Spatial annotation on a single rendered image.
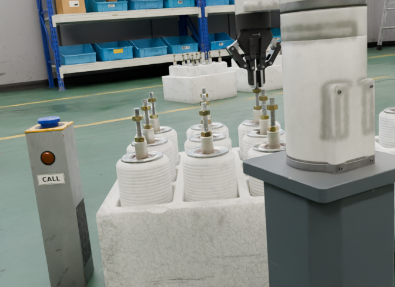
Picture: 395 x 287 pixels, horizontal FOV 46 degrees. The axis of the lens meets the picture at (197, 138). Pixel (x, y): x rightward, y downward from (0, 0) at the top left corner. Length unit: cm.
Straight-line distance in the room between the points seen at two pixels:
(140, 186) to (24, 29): 523
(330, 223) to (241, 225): 30
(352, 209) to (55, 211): 57
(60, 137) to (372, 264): 56
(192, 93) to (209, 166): 242
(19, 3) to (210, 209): 534
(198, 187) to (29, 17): 529
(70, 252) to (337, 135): 60
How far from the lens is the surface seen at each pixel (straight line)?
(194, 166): 80
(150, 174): 81
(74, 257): 95
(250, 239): 81
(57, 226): 93
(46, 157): 89
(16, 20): 597
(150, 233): 81
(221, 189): 81
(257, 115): 106
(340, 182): 49
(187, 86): 324
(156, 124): 106
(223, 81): 335
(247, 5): 97
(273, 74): 364
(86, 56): 537
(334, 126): 51
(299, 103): 52
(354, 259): 55
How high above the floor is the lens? 46
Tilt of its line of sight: 12 degrees down
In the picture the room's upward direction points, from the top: 5 degrees counter-clockwise
